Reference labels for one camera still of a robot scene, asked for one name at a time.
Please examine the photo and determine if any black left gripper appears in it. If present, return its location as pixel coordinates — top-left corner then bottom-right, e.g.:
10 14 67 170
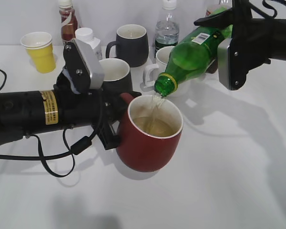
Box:
53 73 140 150

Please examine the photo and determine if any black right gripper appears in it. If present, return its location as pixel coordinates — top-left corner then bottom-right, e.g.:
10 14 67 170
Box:
194 0 277 74

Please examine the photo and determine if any green soda bottle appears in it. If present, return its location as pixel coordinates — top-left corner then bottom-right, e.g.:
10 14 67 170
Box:
154 24 233 97

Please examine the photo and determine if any red ceramic mug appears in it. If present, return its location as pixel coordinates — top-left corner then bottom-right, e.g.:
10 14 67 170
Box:
116 93 184 172

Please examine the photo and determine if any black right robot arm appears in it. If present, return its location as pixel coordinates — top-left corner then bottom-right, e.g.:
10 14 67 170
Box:
194 0 286 84

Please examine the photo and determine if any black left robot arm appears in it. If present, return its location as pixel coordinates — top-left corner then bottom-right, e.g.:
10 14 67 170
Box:
0 73 128 150

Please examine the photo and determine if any yellow paper cup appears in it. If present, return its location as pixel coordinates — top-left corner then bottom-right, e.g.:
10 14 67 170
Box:
20 31 56 73

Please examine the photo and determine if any front black ceramic mug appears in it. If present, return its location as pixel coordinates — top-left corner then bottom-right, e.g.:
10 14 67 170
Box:
99 58 133 94

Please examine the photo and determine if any black ceramic mug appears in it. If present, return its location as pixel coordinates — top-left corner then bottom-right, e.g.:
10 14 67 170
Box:
99 58 133 94
105 24 149 68

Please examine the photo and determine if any dark cola bottle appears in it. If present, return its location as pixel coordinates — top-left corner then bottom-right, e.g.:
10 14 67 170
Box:
205 0 233 17

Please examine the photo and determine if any clear water bottle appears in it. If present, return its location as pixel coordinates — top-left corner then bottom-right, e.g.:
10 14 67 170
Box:
154 0 179 55

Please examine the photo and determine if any white ceramic mug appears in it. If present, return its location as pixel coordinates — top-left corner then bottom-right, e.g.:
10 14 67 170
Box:
143 46 191 97

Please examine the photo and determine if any rear black ceramic mug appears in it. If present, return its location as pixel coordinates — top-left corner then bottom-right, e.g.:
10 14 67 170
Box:
105 24 149 68

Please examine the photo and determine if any white yogurt drink bottle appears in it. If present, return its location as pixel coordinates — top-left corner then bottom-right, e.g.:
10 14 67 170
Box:
75 28 102 60

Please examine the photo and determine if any brown tea bottle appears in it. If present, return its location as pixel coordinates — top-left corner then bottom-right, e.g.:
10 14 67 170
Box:
58 0 79 44

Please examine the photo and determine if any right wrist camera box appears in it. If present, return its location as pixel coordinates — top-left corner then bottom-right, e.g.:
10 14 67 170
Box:
217 38 248 91

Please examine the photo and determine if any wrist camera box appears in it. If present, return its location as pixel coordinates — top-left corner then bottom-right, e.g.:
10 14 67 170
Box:
61 38 104 94
217 38 248 91

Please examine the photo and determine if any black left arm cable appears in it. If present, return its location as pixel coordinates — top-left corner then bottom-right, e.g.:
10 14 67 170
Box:
0 64 110 177

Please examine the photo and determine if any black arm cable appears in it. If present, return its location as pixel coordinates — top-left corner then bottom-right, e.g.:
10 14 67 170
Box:
249 0 286 19
0 64 110 177

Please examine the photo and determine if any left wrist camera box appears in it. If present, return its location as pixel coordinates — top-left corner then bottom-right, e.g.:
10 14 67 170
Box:
61 38 104 94

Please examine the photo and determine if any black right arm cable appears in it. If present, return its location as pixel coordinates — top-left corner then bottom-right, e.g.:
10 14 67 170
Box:
249 0 286 19

